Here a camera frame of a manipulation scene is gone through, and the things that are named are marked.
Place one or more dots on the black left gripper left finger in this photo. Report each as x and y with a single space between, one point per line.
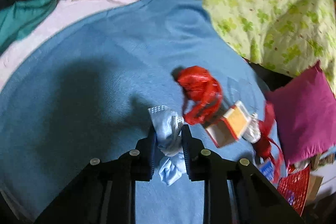
104 192

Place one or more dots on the blue fleece blanket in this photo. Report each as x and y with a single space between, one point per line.
85 92

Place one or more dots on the red plastic mesh basket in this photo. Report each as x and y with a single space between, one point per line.
294 189

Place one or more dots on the pale pink bed sheet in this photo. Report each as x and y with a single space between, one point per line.
66 13

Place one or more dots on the red ribbon plastic strip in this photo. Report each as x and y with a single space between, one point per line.
263 146

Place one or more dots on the orange white cardboard box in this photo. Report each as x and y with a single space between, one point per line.
229 127

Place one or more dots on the light blue cloth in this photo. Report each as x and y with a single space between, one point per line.
168 126

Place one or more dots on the white wrapper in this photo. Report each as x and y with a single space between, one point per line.
252 133

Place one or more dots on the teal cloth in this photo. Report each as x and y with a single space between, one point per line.
21 18

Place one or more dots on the blue printed package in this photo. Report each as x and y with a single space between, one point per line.
267 170

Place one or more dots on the red plastic bag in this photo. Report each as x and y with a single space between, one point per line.
204 90

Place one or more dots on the magenta pillow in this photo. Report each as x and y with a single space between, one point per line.
305 115

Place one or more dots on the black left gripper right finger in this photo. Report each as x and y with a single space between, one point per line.
235 191

